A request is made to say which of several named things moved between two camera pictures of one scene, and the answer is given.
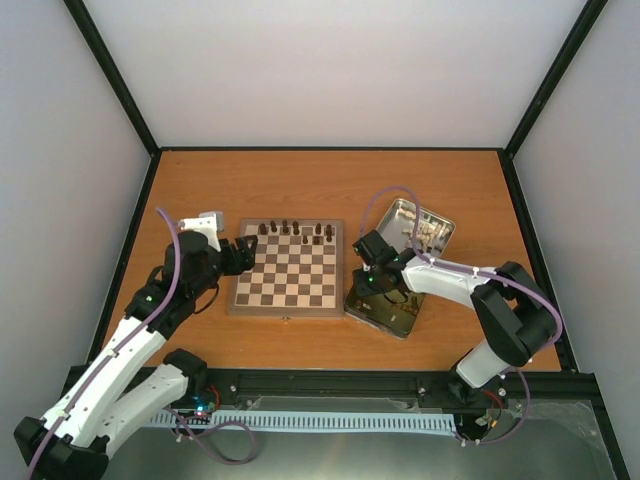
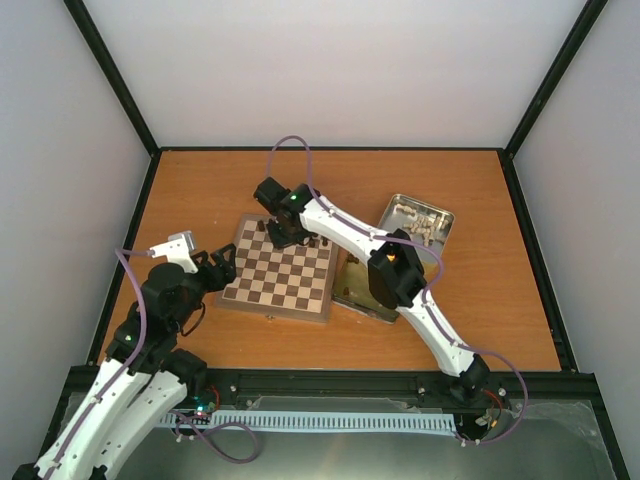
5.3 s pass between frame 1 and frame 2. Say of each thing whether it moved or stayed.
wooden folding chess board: stayed
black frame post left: stayed
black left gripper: moved
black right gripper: moved
